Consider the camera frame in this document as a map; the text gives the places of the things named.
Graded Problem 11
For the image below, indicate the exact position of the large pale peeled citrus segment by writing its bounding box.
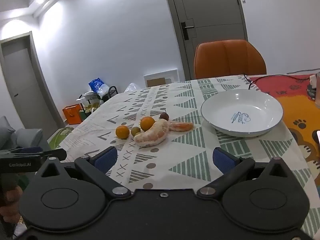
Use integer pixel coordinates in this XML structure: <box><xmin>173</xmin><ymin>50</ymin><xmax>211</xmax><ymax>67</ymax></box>
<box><xmin>133</xmin><ymin>119</ymin><xmax>171</xmax><ymax>148</ymax></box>

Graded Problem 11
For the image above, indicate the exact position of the red orange cartoon table mat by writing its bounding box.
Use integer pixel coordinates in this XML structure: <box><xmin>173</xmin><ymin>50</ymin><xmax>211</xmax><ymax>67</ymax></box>
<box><xmin>250</xmin><ymin>74</ymin><xmax>320</xmax><ymax>165</ymax></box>

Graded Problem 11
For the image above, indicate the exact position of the white framed board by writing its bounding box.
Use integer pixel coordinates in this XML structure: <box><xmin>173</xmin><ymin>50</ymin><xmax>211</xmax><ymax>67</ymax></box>
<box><xmin>143</xmin><ymin>69</ymin><xmax>179</xmax><ymax>88</ymax></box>

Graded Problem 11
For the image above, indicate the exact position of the blue plastic bag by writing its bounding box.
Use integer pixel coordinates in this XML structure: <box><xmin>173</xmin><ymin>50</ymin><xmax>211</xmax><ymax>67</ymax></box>
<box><xmin>88</xmin><ymin>77</ymin><xmax>107</xmax><ymax>93</ymax></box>

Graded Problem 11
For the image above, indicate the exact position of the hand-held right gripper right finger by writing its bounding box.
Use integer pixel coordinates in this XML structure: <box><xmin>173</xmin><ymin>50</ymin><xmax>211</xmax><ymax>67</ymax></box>
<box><xmin>197</xmin><ymin>147</ymin><xmax>294</xmax><ymax>200</ymax></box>

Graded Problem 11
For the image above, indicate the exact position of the white green patterned tablecloth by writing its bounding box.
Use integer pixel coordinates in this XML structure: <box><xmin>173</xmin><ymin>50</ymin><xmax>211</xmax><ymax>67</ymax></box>
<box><xmin>56</xmin><ymin>74</ymin><xmax>320</xmax><ymax>238</ymax></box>

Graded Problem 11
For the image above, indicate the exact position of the black metal rack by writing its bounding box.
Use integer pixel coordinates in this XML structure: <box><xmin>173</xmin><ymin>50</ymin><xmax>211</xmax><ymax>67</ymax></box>
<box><xmin>79</xmin><ymin>86</ymin><xmax>118</xmax><ymax>105</ymax></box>

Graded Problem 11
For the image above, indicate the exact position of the small orange peeled citrus segment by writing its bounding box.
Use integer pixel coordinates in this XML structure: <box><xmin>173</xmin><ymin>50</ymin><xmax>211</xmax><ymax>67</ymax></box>
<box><xmin>169</xmin><ymin>121</ymin><xmax>195</xmax><ymax>132</ymax></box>

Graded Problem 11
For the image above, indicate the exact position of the black door handle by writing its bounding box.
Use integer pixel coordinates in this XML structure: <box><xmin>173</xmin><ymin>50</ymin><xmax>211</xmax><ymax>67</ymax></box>
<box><xmin>180</xmin><ymin>21</ymin><xmax>195</xmax><ymax>40</ymax></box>

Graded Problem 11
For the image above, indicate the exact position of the round orange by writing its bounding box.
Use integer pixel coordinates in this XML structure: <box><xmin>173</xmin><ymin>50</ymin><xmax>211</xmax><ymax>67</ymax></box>
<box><xmin>140</xmin><ymin>116</ymin><xmax>156</xmax><ymax>132</ymax></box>
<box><xmin>115</xmin><ymin>125</ymin><xmax>130</xmax><ymax>140</ymax></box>

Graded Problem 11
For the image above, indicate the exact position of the black cable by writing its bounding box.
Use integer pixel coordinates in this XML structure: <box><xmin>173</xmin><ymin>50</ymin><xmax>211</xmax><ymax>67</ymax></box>
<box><xmin>242</xmin><ymin>70</ymin><xmax>320</xmax><ymax>90</ymax></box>

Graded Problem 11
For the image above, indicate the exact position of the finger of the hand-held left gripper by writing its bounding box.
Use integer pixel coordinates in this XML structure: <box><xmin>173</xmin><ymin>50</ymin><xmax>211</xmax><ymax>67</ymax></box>
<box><xmin>9</xmin><ymin>147</ymin><xmax>44</xmax><ymax>154</ymax></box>
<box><xmin>43</xmin><ymin>148</ymin><xmax>67</xmax><ymax>159</ymax></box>

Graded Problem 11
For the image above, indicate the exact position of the orange box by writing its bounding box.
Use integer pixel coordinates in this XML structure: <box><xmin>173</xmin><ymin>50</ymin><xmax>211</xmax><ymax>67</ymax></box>
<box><xmin>62</xmin><ymin>104</ymin><xmax>84</xmax><ymax>125</ymax></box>

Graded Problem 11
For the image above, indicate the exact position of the person's left hand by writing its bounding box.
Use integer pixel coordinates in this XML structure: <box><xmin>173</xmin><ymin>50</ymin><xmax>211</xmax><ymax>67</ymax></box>
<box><xmin>0</xmin><ymin>186</ymin><xmax>23</xmax><ymax>224</ymax></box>

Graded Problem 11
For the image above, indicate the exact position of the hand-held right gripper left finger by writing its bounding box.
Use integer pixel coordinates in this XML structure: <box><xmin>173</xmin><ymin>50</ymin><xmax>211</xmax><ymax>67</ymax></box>
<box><xmin>35</xmin><ymin>146</ymin><xmax>132</xmax><ymax>201</ymax></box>

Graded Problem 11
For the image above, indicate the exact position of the grey door with narrow frame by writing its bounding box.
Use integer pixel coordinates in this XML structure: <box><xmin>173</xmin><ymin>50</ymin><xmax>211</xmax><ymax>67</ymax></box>
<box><xmin>0</xmin><ymin>31</ymin><xmax>65</xmax><ymax>130</ymax></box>

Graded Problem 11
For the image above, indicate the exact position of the white plastic bag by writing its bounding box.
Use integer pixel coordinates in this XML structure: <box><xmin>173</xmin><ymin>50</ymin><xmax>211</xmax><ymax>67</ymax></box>
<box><xmin>124</xmin><ymin>82</ymin><xmax>140</xmax><ymax>92</ymax></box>

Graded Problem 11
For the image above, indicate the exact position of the white ceramic bowl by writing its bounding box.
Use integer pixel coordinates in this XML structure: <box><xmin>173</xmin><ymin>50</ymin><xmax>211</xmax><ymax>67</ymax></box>
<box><xmin>201</xmin><ymin>89</ymin><xmax>284</xmax><ymax>137</ymax></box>

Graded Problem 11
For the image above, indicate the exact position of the grey sofa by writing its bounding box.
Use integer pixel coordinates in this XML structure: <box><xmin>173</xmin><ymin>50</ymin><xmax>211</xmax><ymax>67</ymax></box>
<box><xmin>0</xmin><ymin>116</ymin><xmax>50</xmax><ymax>153</ymax></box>

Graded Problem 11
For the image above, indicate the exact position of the orange leather chair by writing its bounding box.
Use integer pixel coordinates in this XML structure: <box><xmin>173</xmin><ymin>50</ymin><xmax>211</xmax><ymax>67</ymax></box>
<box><xmin>194</xmin><ymin>39</ymin><xmax>267</xmax><ymax>79</ymax></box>

